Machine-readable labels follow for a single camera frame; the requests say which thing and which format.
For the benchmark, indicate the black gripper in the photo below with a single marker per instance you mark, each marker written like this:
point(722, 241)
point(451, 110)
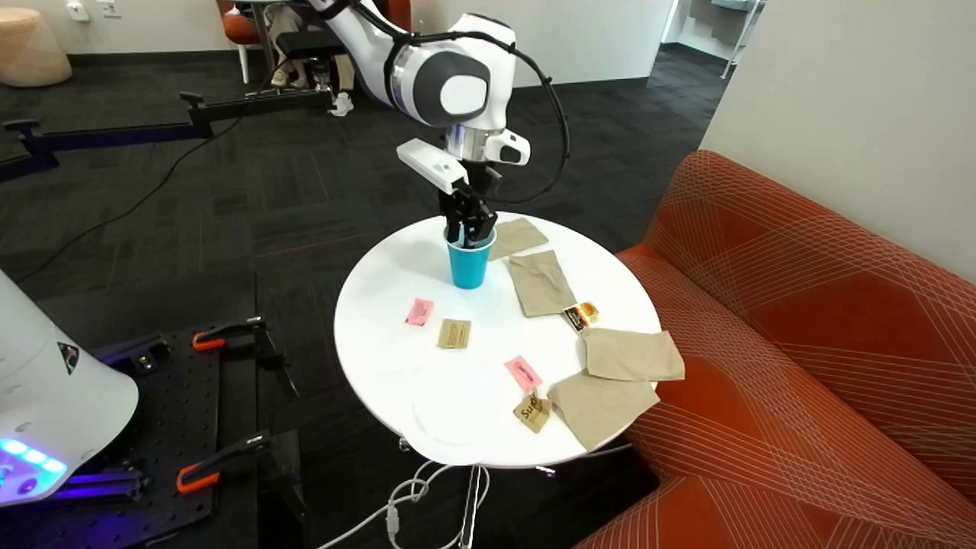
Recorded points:
point(469, 211)

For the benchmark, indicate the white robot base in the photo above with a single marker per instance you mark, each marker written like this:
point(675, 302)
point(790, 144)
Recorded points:
point(60, 408)

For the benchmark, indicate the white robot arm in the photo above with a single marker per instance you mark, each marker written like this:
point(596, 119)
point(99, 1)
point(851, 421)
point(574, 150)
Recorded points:
point(463, 85)

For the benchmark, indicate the brown napkin behind cup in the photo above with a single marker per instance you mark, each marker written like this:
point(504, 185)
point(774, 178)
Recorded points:
point(515, 235)

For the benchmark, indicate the blue plastic cup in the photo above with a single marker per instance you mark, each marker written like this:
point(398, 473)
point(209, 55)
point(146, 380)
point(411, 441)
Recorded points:
point(469, 265)

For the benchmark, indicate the brown napkin centre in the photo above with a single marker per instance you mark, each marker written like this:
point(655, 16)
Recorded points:
point(541, 285)

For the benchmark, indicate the pink sweetener packet far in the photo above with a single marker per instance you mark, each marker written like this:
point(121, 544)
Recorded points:
point(418, 313)

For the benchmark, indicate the brown sugar packet flat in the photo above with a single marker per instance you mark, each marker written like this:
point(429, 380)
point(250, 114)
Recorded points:
point(456, 335)

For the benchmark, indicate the torn sugar packet centre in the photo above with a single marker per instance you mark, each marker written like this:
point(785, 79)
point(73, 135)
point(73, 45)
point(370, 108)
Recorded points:
point(581, 317)

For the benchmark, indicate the pink sweetener packet near plate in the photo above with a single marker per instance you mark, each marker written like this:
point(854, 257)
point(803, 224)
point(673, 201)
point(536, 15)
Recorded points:
point(524, 372)

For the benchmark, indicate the white plastic plate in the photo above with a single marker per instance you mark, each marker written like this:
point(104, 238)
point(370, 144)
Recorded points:
point(444, 421)

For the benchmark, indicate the crumpled brown sugar packet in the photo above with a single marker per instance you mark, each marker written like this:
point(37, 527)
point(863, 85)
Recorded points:
point(533, 412)

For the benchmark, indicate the brown napkin by sofa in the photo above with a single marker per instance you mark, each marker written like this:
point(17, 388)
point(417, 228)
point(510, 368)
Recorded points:
point(624, 356)

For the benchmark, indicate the brown napkin near plate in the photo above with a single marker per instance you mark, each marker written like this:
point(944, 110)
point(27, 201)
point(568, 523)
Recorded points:
point(598, 410)

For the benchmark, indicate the orange clamp upper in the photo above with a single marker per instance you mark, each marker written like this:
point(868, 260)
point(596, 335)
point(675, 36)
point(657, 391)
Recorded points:
point(217, 338)

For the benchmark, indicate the orange clamp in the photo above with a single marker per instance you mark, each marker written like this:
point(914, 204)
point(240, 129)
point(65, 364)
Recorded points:
point(217, 338)
point(204, 473)

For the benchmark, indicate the orange chair background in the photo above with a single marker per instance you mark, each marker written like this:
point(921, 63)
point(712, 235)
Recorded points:
point(240, 31)

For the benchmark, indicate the orange clamp lower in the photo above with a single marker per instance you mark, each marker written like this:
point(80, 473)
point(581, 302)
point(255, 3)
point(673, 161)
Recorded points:
point(204, 473)

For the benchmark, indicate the orange patterned sofa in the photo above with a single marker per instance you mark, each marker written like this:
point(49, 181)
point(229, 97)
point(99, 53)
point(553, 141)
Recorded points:
point(831, 380)

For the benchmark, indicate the beige round stool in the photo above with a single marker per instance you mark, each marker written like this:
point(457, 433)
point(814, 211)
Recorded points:
point(27, 51)

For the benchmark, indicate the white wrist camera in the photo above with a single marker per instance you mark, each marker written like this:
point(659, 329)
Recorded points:
point(438, 166)

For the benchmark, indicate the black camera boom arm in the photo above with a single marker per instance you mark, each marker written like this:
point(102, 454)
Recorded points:
point(43, 147)

